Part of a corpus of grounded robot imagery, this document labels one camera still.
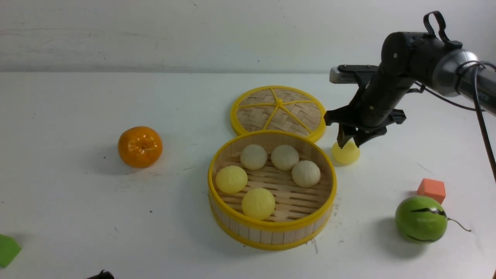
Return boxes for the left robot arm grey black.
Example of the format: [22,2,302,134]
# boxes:
[87,270,115,279]

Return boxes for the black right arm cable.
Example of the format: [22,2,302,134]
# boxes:
[413,10,496,183]

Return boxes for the orange foam cube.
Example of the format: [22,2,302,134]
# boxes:
[417,178,446,204]

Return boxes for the white bun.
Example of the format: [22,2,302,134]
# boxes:
[239,144,268,170]
[291,160,321,188]
[271,145,300,171]

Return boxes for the orange toy tangerine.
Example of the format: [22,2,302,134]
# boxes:
[117,126,163,168]

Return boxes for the green toy watermelon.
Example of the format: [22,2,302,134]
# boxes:
[394,195,472,244]

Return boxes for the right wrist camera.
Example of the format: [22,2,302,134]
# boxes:
[329,65,379,86]

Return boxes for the bamboo steamer tray yellow rim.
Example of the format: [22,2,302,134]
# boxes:
[207,130,337,251]

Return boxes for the yellow bun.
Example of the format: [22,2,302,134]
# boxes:
[215,165,248,194]
[331,140,361,165]
[241,188,275,220]

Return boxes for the yellow bun front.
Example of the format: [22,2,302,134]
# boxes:
[241,188,275,220]

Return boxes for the green foam block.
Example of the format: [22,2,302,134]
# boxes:
[0,234,22,268]

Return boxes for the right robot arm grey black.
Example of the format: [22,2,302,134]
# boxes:
[324,32,495,148]

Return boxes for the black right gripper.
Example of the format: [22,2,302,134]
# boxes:
[324,71,407,149]

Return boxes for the bamboo steamer lid yellow rim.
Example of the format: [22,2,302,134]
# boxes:
[229,85,326,142]

